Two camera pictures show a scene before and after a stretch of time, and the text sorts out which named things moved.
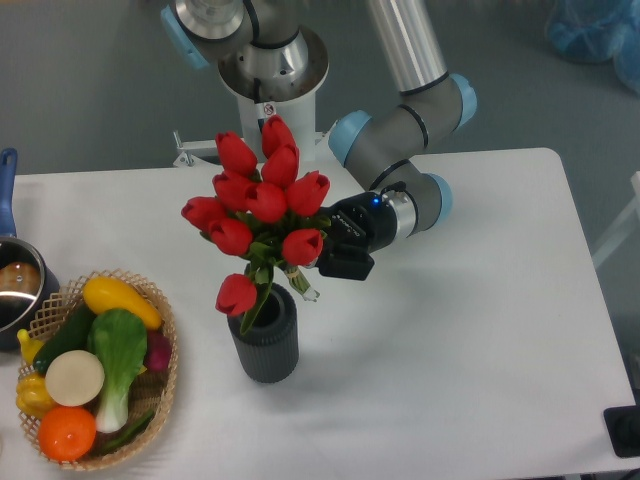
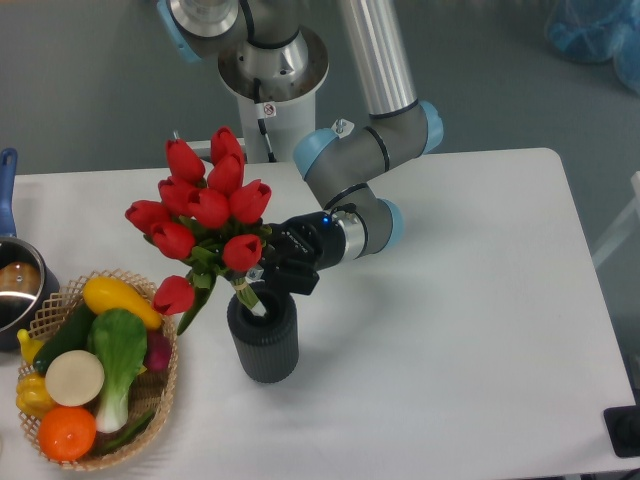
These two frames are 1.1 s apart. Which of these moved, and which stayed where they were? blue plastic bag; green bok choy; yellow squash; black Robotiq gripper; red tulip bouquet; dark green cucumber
Moved: black Robotiq gripper; red tulip bouquet
Stayed: dark green cucumber; green bok choy; blue plastic bag; yellow squash
